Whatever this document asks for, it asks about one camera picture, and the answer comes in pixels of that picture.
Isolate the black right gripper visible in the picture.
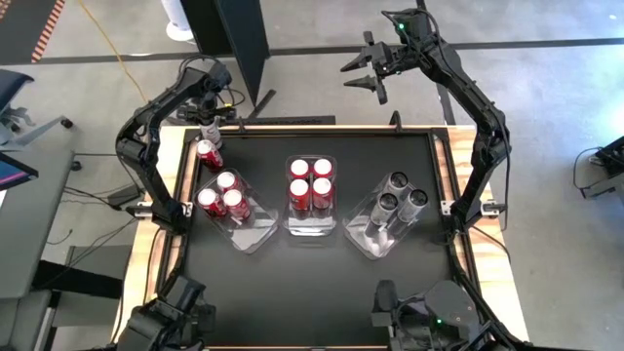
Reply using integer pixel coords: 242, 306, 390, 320
340, 30, 409, 106

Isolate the silver slim Celsius can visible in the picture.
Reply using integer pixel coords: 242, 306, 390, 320
395, 188, 430, 224
199, 119, 224, 150
384, 171, 410, 196
369, 192, 399, 228

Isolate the red Coca-Cola soda can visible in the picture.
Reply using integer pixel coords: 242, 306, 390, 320
222, 188, 253, 220
195, 138, 225, 171
197, 187, 228, 219
216, 170, 241, 194

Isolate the orange Fanta soda can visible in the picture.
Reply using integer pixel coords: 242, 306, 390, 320
312, 158, 334, 179
311, 176, 334, 211
290, 158, 311, 180
289, 178, 312, 212

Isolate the dark partition panel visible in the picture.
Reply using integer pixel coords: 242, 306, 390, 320
179, 0, 278, 121

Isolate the white round stand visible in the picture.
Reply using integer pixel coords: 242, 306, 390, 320
160, 0, 196, 43

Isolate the clear plastic bin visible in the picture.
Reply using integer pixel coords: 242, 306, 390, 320
283, 154, 338, 238
342, 170, 431, 261
192, 168, 280, 255

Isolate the black table mat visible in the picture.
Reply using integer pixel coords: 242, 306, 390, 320
180, 130, 464, 348

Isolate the blue office chair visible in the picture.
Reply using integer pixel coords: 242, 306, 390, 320
0, 67, 75, 147

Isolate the monitor with blue screen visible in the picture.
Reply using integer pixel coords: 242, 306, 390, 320
0, 150, 40, 192

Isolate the black floor mat orange edge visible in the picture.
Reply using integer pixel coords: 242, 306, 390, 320
0, 0, 67, 64

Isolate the grey desk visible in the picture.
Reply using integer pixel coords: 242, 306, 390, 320
0, 145, 77, 299

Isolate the grey cabinet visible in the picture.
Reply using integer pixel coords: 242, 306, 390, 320
0, 290, 55, 351

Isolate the black aluminium table frame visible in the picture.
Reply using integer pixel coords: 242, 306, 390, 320
114, 110, 532, 351

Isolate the yellow floor cable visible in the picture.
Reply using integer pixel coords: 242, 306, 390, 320
77, 0, 150, 103

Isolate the black equipment with cables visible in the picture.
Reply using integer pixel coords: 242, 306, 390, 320
573, 135, 624, 201

